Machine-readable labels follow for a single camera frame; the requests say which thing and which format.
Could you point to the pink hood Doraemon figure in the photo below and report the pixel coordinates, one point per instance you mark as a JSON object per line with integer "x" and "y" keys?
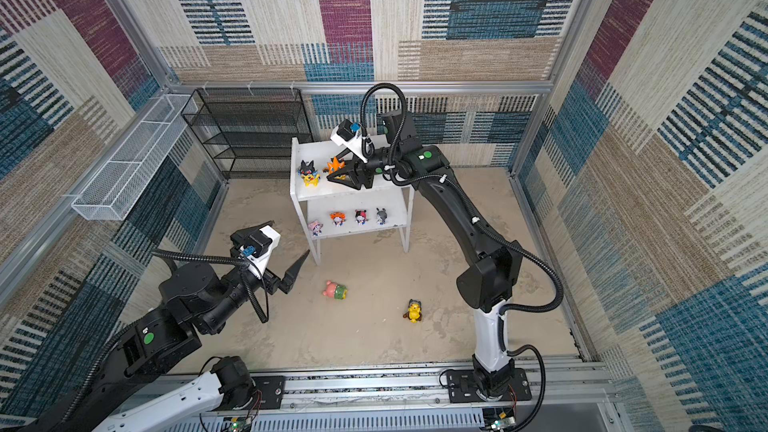
{"x": 315, "y": 228}

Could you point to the white wire mesh basket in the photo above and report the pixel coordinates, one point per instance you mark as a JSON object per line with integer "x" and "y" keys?
{"x": 114, "y": 190}

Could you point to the orange yellow Pokemon figure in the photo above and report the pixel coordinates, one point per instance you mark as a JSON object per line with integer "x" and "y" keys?
{"x": 335, "y": 164}

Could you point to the red hat Doraemon figure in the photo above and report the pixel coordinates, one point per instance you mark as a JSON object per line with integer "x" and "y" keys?
{"x": 361, "y": 217}

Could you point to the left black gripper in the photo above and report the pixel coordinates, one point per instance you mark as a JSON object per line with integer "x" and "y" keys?
{"x": 271, "y": 283}

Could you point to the black wire mesh rack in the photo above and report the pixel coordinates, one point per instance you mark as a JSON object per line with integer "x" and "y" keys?
{"x": 248, "y": 133}

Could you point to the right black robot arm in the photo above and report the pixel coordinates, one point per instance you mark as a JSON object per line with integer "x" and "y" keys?
{"x": 493, "y": 262}

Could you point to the orange crab hood Doraemon figure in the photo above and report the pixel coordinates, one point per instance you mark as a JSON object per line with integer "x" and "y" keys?
{"x": 338, "y": 218}

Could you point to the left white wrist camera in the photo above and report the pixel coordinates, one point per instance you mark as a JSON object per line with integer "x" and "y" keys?
{"x": 255, "y": 245}

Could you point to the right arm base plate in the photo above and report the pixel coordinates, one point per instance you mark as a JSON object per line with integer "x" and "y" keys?
{"x": 469, "y": 386}

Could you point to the white two-tier shelf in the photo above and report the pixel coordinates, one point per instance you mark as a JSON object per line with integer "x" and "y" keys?
{"x": 317, "y": 203}

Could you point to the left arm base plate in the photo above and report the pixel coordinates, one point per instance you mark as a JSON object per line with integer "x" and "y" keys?
{"x": 264, "y": 392}

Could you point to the blue hood Pikachu figure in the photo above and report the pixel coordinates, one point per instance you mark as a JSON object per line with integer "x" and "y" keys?
{"x": 414, "y": 311}

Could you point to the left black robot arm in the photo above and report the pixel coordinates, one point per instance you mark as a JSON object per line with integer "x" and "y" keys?
{"x": 198, "y": 298}

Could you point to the grey hood Doraemon figure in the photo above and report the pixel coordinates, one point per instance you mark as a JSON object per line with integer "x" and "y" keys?
{"x": 381, "y": 216}

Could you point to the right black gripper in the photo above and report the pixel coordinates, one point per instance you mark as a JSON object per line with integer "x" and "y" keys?
{"x": 355, "y": 176}

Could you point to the black blue Luxray figure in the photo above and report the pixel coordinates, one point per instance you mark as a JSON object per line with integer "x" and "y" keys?
{"x": 308, "y": 173}

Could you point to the aluminium mounting rail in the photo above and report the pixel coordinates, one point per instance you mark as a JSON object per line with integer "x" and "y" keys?
{"x": 578, "y": 396}

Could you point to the pink green cactus figure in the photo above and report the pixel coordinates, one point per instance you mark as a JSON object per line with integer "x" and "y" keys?
{"x": 335, "y": 290}

